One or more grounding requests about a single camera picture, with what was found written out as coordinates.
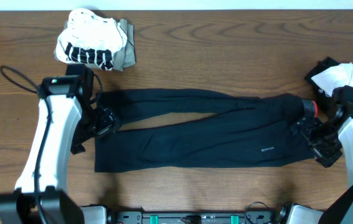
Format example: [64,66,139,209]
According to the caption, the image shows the black pants with red waistband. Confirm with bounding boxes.
[95,89,318,173]

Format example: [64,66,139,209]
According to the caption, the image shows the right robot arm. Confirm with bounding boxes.
[277,85,353,224]

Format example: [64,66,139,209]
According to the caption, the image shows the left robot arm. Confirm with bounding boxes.
[0,63,121,223]

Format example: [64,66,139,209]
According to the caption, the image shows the black and white garment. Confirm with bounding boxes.
[305,57,353,113]

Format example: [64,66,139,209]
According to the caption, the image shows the white shirt with black print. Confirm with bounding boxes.
[54,8,128,71]

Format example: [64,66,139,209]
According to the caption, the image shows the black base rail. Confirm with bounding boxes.
[106,202,288,224]

